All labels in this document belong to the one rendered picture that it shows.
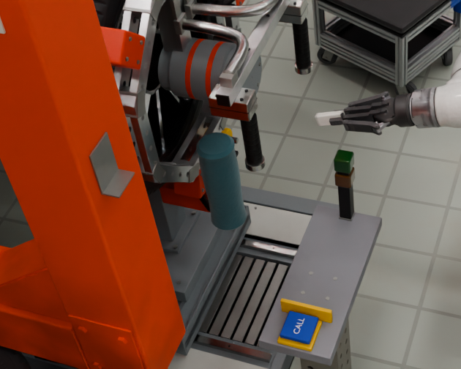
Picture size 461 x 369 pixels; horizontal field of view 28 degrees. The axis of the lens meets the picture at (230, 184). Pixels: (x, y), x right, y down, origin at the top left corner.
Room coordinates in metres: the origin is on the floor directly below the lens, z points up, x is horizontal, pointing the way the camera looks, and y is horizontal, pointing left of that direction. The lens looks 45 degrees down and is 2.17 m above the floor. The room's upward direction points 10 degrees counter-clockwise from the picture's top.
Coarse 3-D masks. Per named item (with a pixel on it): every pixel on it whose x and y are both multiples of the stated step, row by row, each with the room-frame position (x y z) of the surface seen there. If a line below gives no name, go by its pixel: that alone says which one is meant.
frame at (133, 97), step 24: (144, 0) 1.61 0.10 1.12; (144, 24) 1.57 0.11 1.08; (144, 48) 1.54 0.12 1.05; (120, 72) 1.53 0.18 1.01; (144, 72) 1.52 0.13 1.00; (120, 96) 1.49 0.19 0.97; (144, 96) 1.50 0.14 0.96; (144, 120) 1.48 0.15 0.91; (216, 120) 1.77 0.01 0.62; (144, 144) 1.46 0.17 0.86; (192, 144) 1.71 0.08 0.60; (144, 168) 1.47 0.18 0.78; (168, 168) 1.52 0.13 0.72; (192, 168) 1.61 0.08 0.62
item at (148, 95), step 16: (192, 32) 1.95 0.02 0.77; (160, 48) 1.82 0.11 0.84; (160, 96) 1.88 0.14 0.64; (176, 96) 1.81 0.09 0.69; (160, 112) 1.73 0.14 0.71; (176, 112) 1.82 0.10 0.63; (160, 128) 1.71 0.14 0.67; (176, 128) 1.77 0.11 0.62; (160, 144) 1.70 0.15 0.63; (176, 144) 1.72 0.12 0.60; (160, 160) 1.65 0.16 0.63
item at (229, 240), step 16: (224, 240) 1.78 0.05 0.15; (240, 240) 1.80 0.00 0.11; (224, 256) 1.70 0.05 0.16; (208, 272) 1.67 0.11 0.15; (224, 272) 1.69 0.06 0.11; (208, 288) 1.60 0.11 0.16; (192, 304) 1.57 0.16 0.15; (208, 304) 1.58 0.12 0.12; (192, 320) 1.50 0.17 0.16; (192, 336) 1.48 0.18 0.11; (176, 352) 1.45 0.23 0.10
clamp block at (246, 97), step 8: (216, 88) 1.49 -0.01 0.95; (240, 96) 1.45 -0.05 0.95; (248, 96) 1.45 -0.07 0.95; (216, 104) 1.46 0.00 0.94; (232, 104) 1.44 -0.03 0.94; (240, 104) 1.43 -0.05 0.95; (248, 104) 1.43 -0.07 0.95; (256, 104) 1.46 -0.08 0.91; (216, 112) 1.46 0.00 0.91; (224, 112) 1.45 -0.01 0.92; (232, 112) 1.44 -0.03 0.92; (240, 112) 1.43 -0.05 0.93; (248, 112) 1.42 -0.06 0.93; (248, 120) 1.42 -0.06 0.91
